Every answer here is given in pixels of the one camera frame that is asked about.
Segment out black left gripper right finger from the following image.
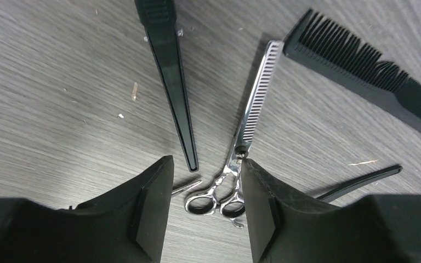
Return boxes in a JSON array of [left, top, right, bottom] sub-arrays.
[[241, 159, 421, 262]]

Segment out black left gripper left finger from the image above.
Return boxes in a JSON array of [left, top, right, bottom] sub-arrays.
[[0, 156, 174, 262]]

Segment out black curved hair clip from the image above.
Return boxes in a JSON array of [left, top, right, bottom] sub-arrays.
[[316, 164, 403, 203]]

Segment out silver hair scissors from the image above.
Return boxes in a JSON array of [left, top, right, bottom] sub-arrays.
[[171, 180, 202, 198]]

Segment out black hair comb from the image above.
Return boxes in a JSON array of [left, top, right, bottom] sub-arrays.
[[283, 9, 421, 133]]

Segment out silver thinning scissors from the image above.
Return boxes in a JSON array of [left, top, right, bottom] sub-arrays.
[[184, 40, 284, 228]]

